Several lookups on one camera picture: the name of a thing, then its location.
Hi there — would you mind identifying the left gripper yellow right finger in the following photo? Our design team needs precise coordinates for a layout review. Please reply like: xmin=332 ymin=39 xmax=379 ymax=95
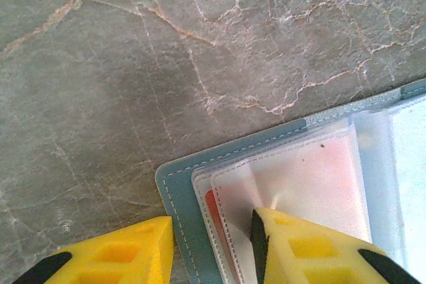
xmin=249 ymin=206 xmax=420 ymax=284

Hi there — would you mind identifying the red credit card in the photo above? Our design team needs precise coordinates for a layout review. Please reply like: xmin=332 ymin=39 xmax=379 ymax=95
xmin=204 ymin=134 xmax=363 ymax=284

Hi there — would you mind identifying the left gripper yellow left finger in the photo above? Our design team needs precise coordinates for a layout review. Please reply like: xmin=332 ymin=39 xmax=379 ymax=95
xmin=19 ymin=215 xmax=176 ymax=284

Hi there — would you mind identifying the blue leather card holder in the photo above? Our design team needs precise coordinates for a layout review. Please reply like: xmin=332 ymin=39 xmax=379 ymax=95
xmin=154 ymin=77 xmax=426 ymax=284

